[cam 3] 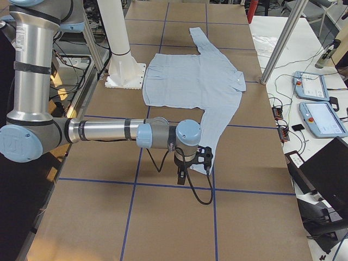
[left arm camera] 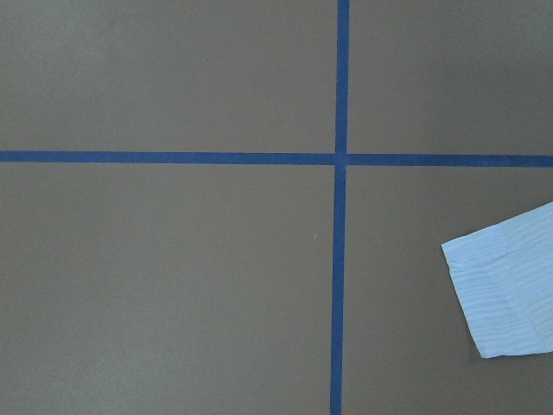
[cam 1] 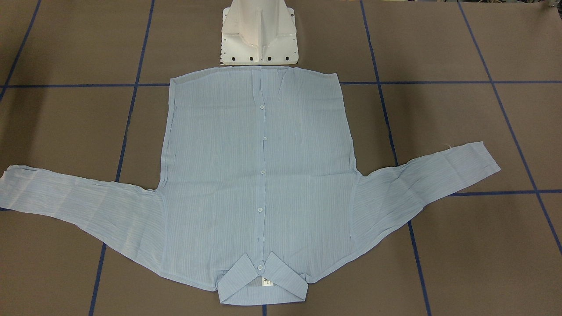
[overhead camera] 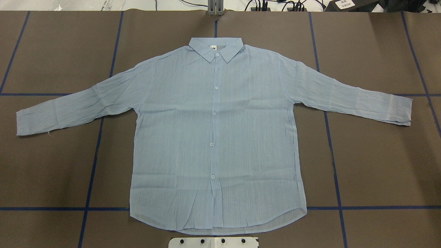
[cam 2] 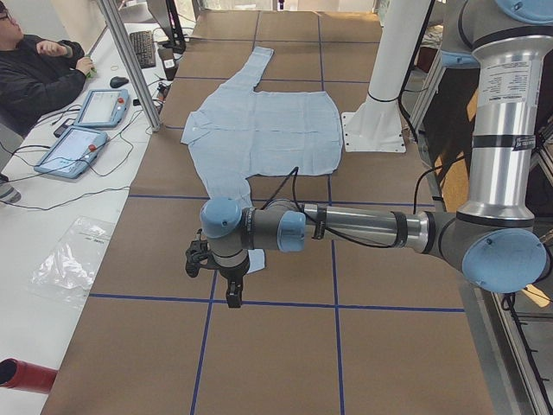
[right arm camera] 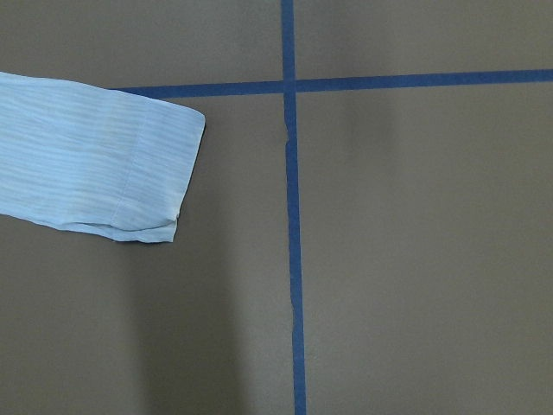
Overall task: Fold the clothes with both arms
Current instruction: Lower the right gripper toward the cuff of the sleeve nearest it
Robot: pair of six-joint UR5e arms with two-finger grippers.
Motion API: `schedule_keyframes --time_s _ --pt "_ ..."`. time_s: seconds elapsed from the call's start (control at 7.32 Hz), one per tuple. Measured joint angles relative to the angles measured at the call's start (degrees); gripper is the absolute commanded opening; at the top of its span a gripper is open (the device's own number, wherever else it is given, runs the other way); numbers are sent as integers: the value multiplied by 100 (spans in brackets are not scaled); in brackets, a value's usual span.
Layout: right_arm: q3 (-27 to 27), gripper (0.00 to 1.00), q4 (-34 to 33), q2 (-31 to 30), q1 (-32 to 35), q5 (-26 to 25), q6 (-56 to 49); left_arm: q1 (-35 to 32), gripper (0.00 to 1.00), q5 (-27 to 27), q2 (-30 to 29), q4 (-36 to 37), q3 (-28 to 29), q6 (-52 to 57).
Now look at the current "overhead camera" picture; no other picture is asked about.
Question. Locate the light blue button shirt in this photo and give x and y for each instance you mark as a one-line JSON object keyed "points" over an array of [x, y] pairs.
{"points": [[215, 146]]}

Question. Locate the aluminium frame post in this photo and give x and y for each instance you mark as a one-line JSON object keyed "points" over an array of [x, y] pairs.
{"points": [[215, 8]]}

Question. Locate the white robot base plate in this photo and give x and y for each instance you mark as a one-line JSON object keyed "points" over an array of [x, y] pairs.
{"points": [[214, 242]]}

